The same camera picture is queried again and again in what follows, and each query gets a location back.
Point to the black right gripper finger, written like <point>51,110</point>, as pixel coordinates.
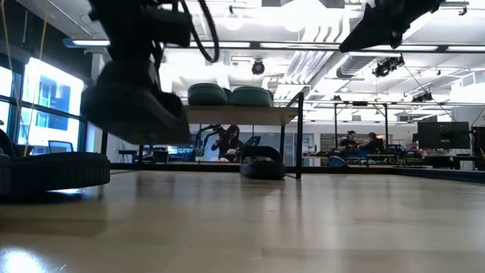
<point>373,22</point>
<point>379,39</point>

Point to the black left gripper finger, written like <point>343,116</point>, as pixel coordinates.
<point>134,57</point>

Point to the black background robot arm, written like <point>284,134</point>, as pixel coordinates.
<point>206,132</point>

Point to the black ceiling spotlight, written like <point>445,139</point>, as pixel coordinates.
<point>422,98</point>
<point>386,66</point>

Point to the person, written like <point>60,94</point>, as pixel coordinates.
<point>229,144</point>
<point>373,144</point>
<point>348,142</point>

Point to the black computer monitor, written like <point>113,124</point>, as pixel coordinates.
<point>443,134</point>

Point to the small background screen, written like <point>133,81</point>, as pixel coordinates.
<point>60,147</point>

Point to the black background stand frame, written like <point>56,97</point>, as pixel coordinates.
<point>335,125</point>

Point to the wooden shelf with black frame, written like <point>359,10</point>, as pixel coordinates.
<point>242,115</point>

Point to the round black ceiling camera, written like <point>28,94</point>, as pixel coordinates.
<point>258,67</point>

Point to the black metal rig frame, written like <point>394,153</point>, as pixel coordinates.
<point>379,169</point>

